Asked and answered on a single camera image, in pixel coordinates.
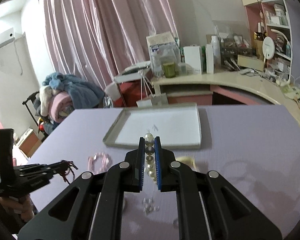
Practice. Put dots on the person's left hand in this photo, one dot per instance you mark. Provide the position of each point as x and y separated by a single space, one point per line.
23 207

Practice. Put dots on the white paper shopping bag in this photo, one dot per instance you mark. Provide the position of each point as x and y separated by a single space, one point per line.
148 98

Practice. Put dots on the curved cream desk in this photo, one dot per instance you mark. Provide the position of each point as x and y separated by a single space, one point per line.
255 85

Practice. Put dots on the small silver earrings cluster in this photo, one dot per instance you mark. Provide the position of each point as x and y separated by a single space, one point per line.
149 206

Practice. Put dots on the round white mirror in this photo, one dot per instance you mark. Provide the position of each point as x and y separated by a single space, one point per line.
268 49

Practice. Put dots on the red storage box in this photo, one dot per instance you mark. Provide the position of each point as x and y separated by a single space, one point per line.
131 88

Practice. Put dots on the white wall shelf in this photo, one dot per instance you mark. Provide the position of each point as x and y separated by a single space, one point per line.
280 20

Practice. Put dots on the pink rolled blanket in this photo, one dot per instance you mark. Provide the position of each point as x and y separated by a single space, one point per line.
60 107

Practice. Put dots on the tall narrow white box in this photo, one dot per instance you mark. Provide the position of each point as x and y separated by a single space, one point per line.
209 59

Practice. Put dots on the pink curtain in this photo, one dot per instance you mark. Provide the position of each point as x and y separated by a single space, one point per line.
98 39

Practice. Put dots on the white lotion bottle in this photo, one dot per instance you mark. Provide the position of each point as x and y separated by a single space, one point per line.
216 49

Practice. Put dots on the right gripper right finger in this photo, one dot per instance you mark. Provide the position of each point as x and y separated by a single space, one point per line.
163 159

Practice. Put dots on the plastic wrapped carton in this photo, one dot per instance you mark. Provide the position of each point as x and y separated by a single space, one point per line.
162 48

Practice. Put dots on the white shallow tray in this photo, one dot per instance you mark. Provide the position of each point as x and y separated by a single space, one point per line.
178 126

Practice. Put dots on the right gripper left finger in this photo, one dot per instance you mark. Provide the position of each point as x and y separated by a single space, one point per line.
135 173

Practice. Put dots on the blue fluffy blanket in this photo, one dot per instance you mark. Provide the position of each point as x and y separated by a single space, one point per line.
84 94

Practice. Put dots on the large white box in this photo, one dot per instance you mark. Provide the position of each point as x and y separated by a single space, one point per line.
193 58

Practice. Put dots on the green glass jar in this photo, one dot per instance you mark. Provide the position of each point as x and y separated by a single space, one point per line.
169 69

